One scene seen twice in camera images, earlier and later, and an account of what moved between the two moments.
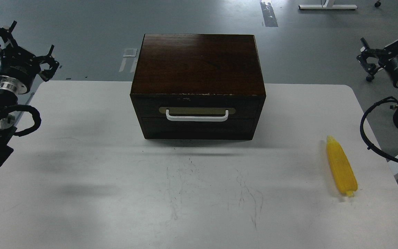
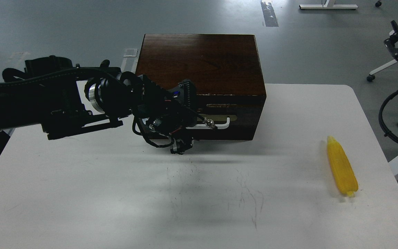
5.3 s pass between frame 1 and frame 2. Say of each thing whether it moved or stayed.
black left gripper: moved
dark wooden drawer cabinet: stayed
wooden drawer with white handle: stayed
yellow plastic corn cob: stayed
